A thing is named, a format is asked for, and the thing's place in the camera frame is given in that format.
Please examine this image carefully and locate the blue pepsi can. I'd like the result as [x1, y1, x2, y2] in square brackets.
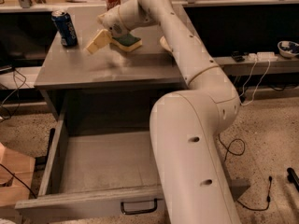
[51, 9, 78, 47]

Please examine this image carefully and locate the grey metal cabinet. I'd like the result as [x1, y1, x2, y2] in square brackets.
[35, 7, 189, 122]

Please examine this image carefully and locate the white power strip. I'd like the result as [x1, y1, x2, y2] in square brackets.
[248, 52, 278, 62]

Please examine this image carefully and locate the blue white patterned bowl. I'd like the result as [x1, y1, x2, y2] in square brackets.
[278, 41, 299, 58]

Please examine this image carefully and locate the green yellow sponge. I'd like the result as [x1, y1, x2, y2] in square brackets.
[112, 34, 142, 52]

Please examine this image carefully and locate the open grey drawer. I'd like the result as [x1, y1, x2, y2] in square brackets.
[16, 111, 168, 224]

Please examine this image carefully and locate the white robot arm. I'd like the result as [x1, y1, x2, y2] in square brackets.
[86, 0, 241, 224]

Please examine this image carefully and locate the white cable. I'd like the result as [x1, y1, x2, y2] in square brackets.
[238, 59, 271, 107]

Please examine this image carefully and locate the black cable on floor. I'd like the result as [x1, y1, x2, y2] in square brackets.
[218, 133, 246, 162]

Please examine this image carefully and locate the cardboard box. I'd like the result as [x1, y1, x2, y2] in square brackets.
[0, 143, 36, 207]

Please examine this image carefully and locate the short black cable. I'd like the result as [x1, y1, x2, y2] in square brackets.
[235, 175, 273, 212]

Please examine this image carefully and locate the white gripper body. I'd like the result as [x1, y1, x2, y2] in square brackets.
[97, 7, 130, 37]

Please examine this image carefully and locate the black drawer handle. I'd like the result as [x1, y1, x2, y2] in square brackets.
[121, 199, 158, 216]

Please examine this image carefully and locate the black remote on shelf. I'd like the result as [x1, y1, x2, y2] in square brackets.
[231, 51, 245, 63]

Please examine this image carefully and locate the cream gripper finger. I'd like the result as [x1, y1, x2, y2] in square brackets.
[85, 29, 111, 54]

